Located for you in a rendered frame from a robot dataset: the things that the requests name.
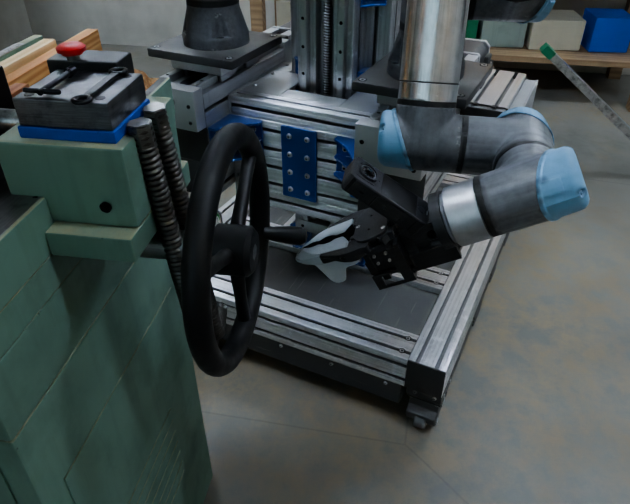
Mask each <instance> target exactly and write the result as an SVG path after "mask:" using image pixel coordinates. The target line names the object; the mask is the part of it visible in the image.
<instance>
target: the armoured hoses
mask: <svg viewBox="0 0 630 504"><path fill-rule="evenodd" d="M165 107H166V106H165V104H164V103H157V102H153V103H150V104H148V105H146V106H144V107H143V109H142V111H143V114H144V117H139V118H136V119H132V120H129V122H128V123H127V124H126V128H127V131H128V135H130V136H132V137H134V139H135V142H136V147H137V149H138V153H139V158H140V159H141V161H140V163H141V164H142V170H143V175H145V177H144V180H146V185H147V190H148V195H149V196H150V197H149V200H150V201H151V205H152V208H151V209H152V210H153V215H155V217H154V219H155V220H156V225H157V229H158V233H159V236H160V238H161V239H160V240H161V243H162V247H163V248H165V249H164V252H165V253H166V255H165V256H166V257H167V258H166V260H167V263H168V267H169V269H170V273H171V277H172V280H173V284H174V287H175V290H176V293H177V297H178V300H179V304H180V307H181V310H182V302H181V260H182V259H181V258H180V257H181V256H180V255H179V254H178V253H179V252H180V249H179V247H180V246H181V245H182V243H181V239H182V235H181V231H180V230H184V228H185V221H186V215H187V209H188V204H189V199H190V198H189V196H188V191H187V187H186V183H185V179H184V177H183V172H182V168H181V164H180V162H179V161H180V160H179V157H178V153H177V152H176V151H177V149H176V147H175V145H176V144H175V142H174V137H173V136H172V135H173V133H172V131H171V126H170V122H169V119H168V118H169V117H168V115H167V110H166V108H165ZM211 306H212V319H213V327H214V333H215V337H216V341H217V344H219V340H220V339H222V338H223V336H224V335H225V328H226V318H227V306H226V304H224V303H222V302H218V303H217V302H216V297H215V295H214V290H213V286H212V282H211Z"/></svg>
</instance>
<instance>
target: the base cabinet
mask: <svg viewBox="0 0 630 504"><path fill-rule="evenodd" d="M212 476H213V474H212V468H211V463H210V457H209V451H208V445H207V439H206V434H205V428H204V422H203V416H202V411H201V405H200V399H199V393H198V388H197V382H196V376H195V370H194V364H193V359H192V355H191V352H190V350H189V346H188V343H187V339H186V334H185V329H184V322H183V314H182V310H181V307H180V304H179V300H178V297H177V293H176V290H175V287H174V284H173V280H172V277H171V273H170V269H169V267H168V263H167V260H166V259H155V258H144V257H139V259H138V260H137V261H136V262H133V263H132V265H131V266H130V268H129V269H128V271H127V272H126V274H125V275H124V277H123V278H122V280H121V281H120V283H119V284H118V286H117V287H116V289H115V290H114V292H113V293H112V295H111V296H110V297H109V299H108V300H107V302H106V303H105V305H104V306H103V308H102V309H101V311H100V312H99V314H98V315H97V317H96V318H95V320H94V321H93V323H92V324H91V326H90V327H89V329H88V330H87V331H86V333H85V334H84V336H83V337H82V339H81V340H80V342H79V343H78V345H77V346H76V348H75V349H74V351H73V352H72V354H71V355H70V357H69V358H68V360H67V361H66V362H65V364H64V365H63V367H62V368H61V370H60V371H59V373H58V374H57V376H56V377H55V379H54V380H53V382H52V383H51V385H50V386H49V388H48V389H47V391H46V392H45V394H44V395H43V396H42V398H41V399H40V401H39V402H38V404H37V405H36V407H35V408H34V410H33V411H32V413H31V414H30V416H29V417H28V419H27V420H26V422H25V423H24V425H23V426H22V428H21V429H20V430H19V432H18V433H17V435H16V436H15V438H14V439H13V440H12V441H4V440H0V504H203V503H204V500H205V497H206V494H207V491H208V488H209V485H210V482H211V479H212Z"/></svg>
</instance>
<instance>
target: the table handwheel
mask: <svg viewBox="0 0 630 504"><path fill-rule="evenodd" d="M237 150H239V152H240V154H241V157H242V161H241V168H240V174H239V181H238V188H237V193H236V198H235V203H234V208H233V213H232V218H231V223H230V224H225V223H218V224H217V225H216V226H215V224H216V217H217V211H218V206H219V201H220V196H221V192H222V188H223V184H224V181H225V177H226V174H227V171H228V168H229V166H230V163H231V161H232V159H233V157H234V155H235V153H236V152H237ZM248 203H249V213H250V222H249V225H246V218H247V211H248ZM265 227H270V195H269V182H268V173H267V166H266V160H265V156H264V152H263V148H262V145H261V143H260V141H259V139H258V137H257V135H256V133H255V132H254V131H253V130H252V129H251V128H250V127H249V126H247V125H245V124H243V123H236V122H235V123H230V124H227V125H225V126H224V127H222V128H221V129H220V130H218V132H217V133H216V134H215V135H214V136H213V138H212V139H211V141H210V142H209V144H208V146H207V147H206V149H205V151H204V154H203V156H202V158H201V161H200V163H199V166H198V169H197V172H196V175H195V179H194V182H193V186H192V190H191V194H190V199H189V204H188V209H187V215H186V221H185V228H184V230H180V231H181V235H182V239H181V243H182V245H181V246H180V247H179V249H180V252H179V253H178V254H179V255H180V256H181V257H180V258H181V259H182V260H181V302H182V314H183V322H184V329H185V334H186V339H187V343H188V346H189V350H190V352H191V355H192V357H193V359H194V361H195V362H196V364H197V366H198V367H199V368H200V369H201V370H202V371H203V372H204V373H205V374H207V375H210V376H213V377H222V376H225V375H227V374H229V373H230V372H232V371H233V370H234V369H235V368H236V367H237V366H238V364H239V363H240V362H241V360H242V358H243V357H244V355H245V353H246V351H247V348H248V346H249V343H250V341H251V338H252V335H253V332H254V329H255V325H256V321H257V318H258V314H259V309H260V305H261V300H262V295H263V289H264V283H265V276H266V268H267V259H268V248H269V240H266V239H264V238H263V232H264V228H265ZM160 239H161V238H160V236H159V233H158V230H157V232H156V233H155V235H154V236H153V238H152V239H151V241H150V242H149V244H148V245H147V247H146V248H145V250H144V251H143V253H142V254H141V256H140V257H144V258H155V259H166V258H167V257H166V256H165V255H166V253H165V252H164V249H165V248H163V247H162V243H161V240H160ZM215 274H217V275H228V276H230V277H231V282H232V287H233V292H234V297H235V305H236V312H237V315H236V318H235V321H234V324H233V327H232V330H231V332H230V334H229V337H228V339H227V341H226V342H225V344H224V346H223V347H222V349H221V350H220V349H219V347H218V344H217V341H216V337H215V333H214V327H213V319H212V306H211V278H212V277H213V276H214V275H215Z"/></svg>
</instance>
